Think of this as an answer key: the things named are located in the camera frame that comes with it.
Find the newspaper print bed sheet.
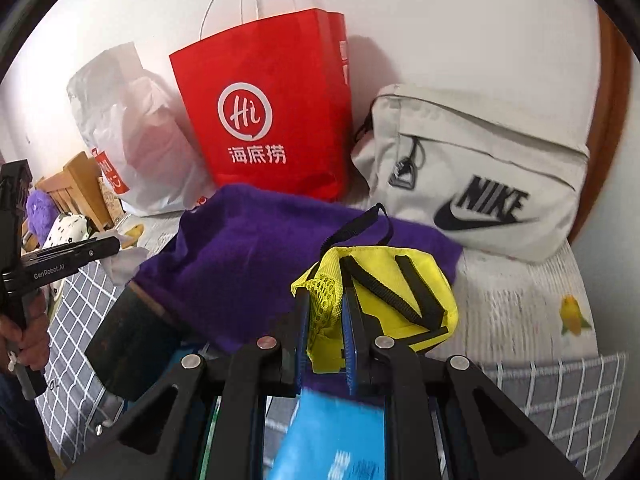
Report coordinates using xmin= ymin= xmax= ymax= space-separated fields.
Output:
xmin=114 ymin=211 xmax=599 ymax=366

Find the person's left hand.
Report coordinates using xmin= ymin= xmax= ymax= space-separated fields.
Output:
xmin=0 ymin=290 xmax=50 ymax=374

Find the yellow mesh pouch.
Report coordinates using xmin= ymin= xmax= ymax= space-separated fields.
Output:
xmin=290 ymin=202 xmax=460 ymax=374

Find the grey checked tablecloth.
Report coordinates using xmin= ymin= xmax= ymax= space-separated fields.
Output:
xmin=36 ymin=262 xmax=627 ymax=479

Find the brown wooden door frame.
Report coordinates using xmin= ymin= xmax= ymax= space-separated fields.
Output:
xmin=568 ymin=8 xmax=632 ymax=243

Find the dark green tea tin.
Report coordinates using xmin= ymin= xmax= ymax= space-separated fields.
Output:
xmin=85 ymin=281 xmax=193 ymax=401

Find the white Miniso plastic bag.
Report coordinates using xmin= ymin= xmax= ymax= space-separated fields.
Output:
xmin=66 ymin=42 xmax=215 ymax=217

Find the red Haidilao paper bag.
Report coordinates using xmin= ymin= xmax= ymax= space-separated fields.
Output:
xmin=169 ymin=8 xmax=354 ymax=202

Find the grey Nike waist bag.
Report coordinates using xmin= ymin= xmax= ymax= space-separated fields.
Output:
xmin=352 ymin=84 xmax=589 ymax=262

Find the blue tissue pack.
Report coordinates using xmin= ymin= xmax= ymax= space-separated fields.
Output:
xmin=268 ymin=389 xmax=385 ymax=479

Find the purple towel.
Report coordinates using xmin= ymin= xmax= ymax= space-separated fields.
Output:
xmin=131 ymin=183 xmax=464 ymax=356

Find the black spotted white pillow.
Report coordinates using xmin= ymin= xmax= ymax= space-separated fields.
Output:
xmin=42 ymin=214 xmax=90 ymax=249

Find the purple plush toy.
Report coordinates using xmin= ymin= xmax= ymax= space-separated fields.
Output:
xmin=26 ymin=188 xmax=60 ymax=246

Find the white paper towel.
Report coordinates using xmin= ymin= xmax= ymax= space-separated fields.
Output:
xmin=93 ymin=230 xmax=149 ymax=286

